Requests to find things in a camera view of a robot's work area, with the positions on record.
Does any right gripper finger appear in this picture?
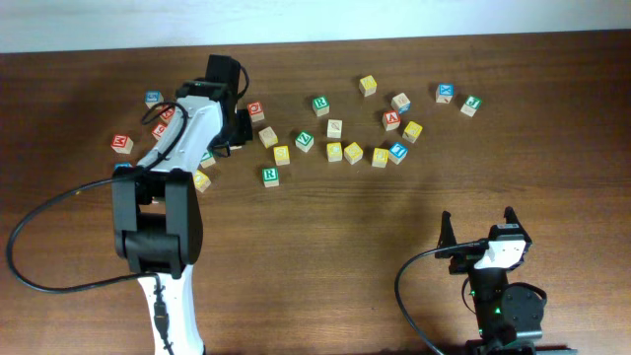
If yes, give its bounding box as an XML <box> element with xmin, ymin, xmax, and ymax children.
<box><xmin>504</xmin><ymin>206</ymin><xmax>522</xmax><ymax>228</ymax></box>
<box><xmin>437</xmin><ymin>211</ymin><xmax>456</xmax><ymax>249</ymax></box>

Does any yellow C block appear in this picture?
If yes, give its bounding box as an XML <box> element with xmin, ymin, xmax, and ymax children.
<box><xmin>326</xmin><ymin>142</ymin><xmax>343</xmax><ymax>163</ymax></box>

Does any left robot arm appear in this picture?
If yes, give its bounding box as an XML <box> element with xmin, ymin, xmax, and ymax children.
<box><xmin>112</xmin><ymin>54</ymin><xmax>252</xmax><ymax>354</ymax></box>

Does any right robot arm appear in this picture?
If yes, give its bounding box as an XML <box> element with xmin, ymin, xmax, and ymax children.
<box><xmin>438</xmin><ymin>207</ymin><xmax>578</xmax><ymax>354</ymax></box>

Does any plain wood block centre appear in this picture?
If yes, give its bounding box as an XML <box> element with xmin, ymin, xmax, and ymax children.
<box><xmin>258</xmin><ymin>126</ymin><xmax>278</xmax><ymax>148</ymax></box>

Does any red Q block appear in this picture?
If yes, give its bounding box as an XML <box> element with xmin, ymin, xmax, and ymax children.
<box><xmin>247</xmin><ymin>102</ymin><xmax>265</xmax><ymax>122</ymax></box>

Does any green V block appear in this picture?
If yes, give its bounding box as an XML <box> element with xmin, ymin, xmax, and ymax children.
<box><xmin>200</xmin><ymin>151</ymin><xmax>216</xmax><ymax>169</ymax></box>

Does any green R block lower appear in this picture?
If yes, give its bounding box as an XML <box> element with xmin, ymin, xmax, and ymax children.
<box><xmin>262</xmin><ymin>168</ymin><xmax>280</xmax><ymax>187</ymax></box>

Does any green r block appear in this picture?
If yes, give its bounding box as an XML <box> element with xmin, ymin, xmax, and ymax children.
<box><xmin>262</xmin><ymin>168</ymin><xmax>280</xmax><ymax>187</ymax></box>
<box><xmin>312</xmin><ymin>96</ymin><xmax>330</xmax><ymax>116</ymax></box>

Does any green Z block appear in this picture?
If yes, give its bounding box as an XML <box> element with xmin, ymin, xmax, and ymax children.
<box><xmin>295</xmin><ymin>131</ymin><xmax>315</xmax><ymax>153</ymax></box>

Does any yellow O block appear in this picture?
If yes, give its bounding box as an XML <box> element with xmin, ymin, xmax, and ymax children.
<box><xmin>193</xmin><ymin>170</ymin><xmax>211</xmax><ymax>192</ymax></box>

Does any red A block left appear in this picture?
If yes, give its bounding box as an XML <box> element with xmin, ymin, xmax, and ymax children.
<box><xmin>159</xmin><ymin>106</ymin><xmax>175</xmax><ymax>125</ymax></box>

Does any red a block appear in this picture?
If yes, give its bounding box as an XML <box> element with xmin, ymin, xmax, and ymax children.
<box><xmin>383</xmin><ymin>110</ymin><xmax>401</xmax><ymax>131</ymax></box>
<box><xmin>159</xmin><ymin>106</ymin><xmax>175</xmax><ymax>125</ymax></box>

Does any green R block upper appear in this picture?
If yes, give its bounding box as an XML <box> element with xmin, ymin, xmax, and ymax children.
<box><xmin>312</xmin><ymin>96</ymin><xmax>330</xmax><ymax>116</ymax></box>

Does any red 6 block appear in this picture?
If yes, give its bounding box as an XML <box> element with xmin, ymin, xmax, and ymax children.
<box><xmin>152</xmin><ymin>122</ymin><xmax>168</xmax><ymax>141</ymax></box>

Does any blue S block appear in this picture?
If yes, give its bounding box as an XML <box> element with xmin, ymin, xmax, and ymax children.
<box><xmin>144</xmin><ymin>91</ymin><xmax>164</xmax><ymax>108</ymax></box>

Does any blue I block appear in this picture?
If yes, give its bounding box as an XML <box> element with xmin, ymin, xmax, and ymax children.
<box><xmin>388</xmin><ymin>142</ymin><xmax>408</xmax><ymax>165</ymax></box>

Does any yellow E block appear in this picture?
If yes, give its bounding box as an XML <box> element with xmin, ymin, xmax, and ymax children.
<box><xmin>372</xmin><ymin>148</ymin><xmax>388</xmax><ymax>168</ymax></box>

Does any yellow block right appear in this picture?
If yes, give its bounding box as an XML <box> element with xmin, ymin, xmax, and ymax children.
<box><xmin>402</xmin><ymin>121</ymin><xmax>423</xmax><ymax>143</ymax></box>

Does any yellow S block tilted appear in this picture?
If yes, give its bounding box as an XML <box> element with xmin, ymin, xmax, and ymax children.
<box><xmin>343</xmin><ymin>142</ymin><xmax>363</xmax><ymax>165</ymax></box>

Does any green J block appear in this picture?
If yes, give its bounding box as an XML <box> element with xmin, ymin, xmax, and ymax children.
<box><xmin>460</xmin><ymin>96</ymin><xmax>482</xmax><ymax>117</ymax></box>

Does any red M block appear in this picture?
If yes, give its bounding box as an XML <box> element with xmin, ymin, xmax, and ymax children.
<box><xmin>110</xmin><ymin>134</ymin><xmax>133</xmax><ymax>154</ymax></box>

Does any blue H block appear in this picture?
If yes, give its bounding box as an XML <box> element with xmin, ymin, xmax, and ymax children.
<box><xmin>114</xmin><ymin>162</ymin><xmax>132</xmax><ymax>170</ymax></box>

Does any red A block right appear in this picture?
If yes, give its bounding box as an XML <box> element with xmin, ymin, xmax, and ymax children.
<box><xmin>383</xmin><ymin>110</ymin><xmax>401</xmax><ymax>131</ymax></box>

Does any yellow block top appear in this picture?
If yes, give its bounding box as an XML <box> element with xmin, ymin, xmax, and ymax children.
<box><xmin>359</xmin><ymin>75</ymin><xmax>378</xmax><ymax>97</ymax></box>

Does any plain block blue side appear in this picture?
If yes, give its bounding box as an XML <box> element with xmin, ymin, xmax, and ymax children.
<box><xmin>390</xmin><ymin>93</ymin><xmax>411</xmax><ymax>114</ymax></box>

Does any blue X block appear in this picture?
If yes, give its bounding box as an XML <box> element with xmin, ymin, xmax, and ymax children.
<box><xmin>436</xmin><ymin>83</ymin><xmax>455</xmax><ymax>104</ymax></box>

